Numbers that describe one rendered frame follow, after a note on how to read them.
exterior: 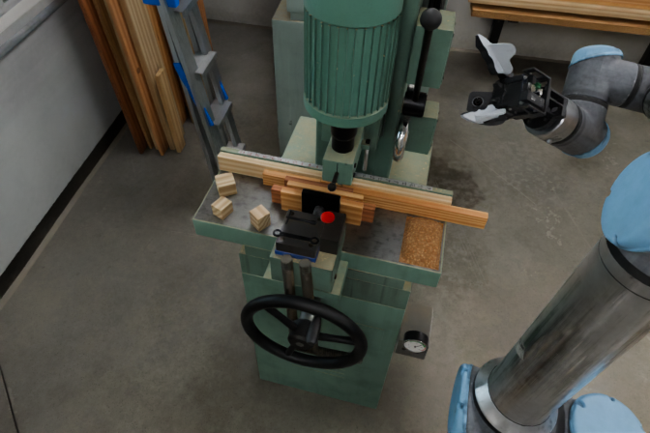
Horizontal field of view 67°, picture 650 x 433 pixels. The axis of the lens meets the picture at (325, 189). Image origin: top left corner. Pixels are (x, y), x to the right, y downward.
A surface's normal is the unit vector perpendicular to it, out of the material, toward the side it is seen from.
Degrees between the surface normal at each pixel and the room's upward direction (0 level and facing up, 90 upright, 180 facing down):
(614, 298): 87
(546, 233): 0
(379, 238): 0
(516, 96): 57
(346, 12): 90
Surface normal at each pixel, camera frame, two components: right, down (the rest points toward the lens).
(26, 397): 0.03, -0.68
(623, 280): -0.84, 0.34
